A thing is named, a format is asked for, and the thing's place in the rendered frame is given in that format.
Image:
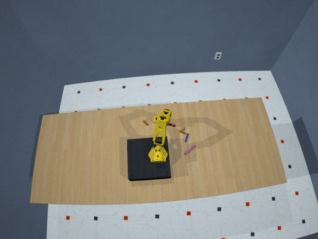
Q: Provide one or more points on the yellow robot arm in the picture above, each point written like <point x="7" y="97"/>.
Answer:
<point x="159" y="151"/>

